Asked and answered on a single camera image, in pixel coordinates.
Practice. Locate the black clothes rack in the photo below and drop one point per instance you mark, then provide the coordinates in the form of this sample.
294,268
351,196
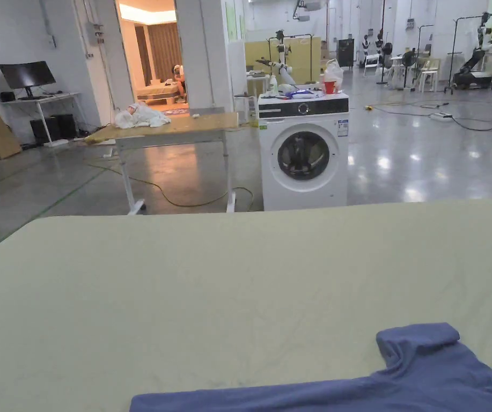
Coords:
464,47

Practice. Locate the white washing machine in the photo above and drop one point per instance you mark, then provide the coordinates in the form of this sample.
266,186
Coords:
303,150

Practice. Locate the white desk with monitor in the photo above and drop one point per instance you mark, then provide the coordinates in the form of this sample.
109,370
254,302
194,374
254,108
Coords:
39,103

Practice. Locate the black standing fan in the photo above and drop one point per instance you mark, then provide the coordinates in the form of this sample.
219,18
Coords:
408,60

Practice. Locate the white power strip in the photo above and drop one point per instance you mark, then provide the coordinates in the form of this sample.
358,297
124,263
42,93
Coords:
440,115

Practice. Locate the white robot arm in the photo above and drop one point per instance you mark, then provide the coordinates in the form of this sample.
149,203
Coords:
281,60

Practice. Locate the blue shirt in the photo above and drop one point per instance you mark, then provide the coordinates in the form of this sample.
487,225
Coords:
421,377

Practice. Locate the bed with pale green sheet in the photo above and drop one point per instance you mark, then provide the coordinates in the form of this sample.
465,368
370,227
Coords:
194,292

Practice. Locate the black and white robot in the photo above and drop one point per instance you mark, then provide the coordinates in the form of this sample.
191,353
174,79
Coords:
477,60

